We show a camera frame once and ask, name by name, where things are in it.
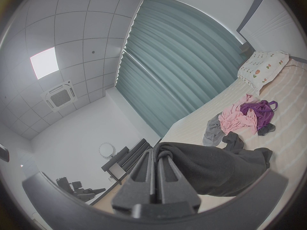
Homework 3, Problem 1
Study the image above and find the bed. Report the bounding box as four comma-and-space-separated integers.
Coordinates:
161, 0, 307, 213

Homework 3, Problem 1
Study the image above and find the pink garment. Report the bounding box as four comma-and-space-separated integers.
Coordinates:
221, 94, 260, 135

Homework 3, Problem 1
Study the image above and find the black chest of drawers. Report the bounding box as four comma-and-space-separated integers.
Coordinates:
119, 139, 154, 174

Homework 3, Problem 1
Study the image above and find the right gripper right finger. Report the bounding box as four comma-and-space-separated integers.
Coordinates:
157, 157, 201, 209

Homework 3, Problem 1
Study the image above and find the square ceiling light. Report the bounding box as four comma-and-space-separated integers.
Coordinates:
30, 47, 59, 80

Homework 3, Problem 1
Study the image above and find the blue-green curtain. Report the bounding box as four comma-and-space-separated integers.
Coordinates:
115, 53, 209, 138
125, 0, 245, 105

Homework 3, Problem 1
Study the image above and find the black T-shirt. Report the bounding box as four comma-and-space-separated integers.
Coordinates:
152, 131, 273, 197

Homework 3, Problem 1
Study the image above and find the purple garment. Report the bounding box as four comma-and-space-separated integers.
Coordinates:
240, 100, 279, 131

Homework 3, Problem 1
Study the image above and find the small black garment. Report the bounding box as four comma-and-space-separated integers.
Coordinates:
258, 123, 276, 136

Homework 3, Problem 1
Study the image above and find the round white mirror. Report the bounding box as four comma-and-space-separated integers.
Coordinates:
99, 142, 115, 159

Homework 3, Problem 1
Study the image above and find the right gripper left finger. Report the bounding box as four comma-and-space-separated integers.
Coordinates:
112, 149, 157, 211

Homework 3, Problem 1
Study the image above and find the grey garment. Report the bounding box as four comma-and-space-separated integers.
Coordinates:
203, 114, 224, 147

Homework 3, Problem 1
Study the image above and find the grey bedside table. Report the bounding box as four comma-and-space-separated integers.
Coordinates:
239, 43, 250, 56

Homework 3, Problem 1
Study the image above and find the white printed pillow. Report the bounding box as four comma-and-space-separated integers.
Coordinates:
237, 50, 291, 95

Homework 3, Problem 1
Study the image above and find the ceiling air conditioner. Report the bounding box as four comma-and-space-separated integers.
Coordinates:
40, 80, 79, 113

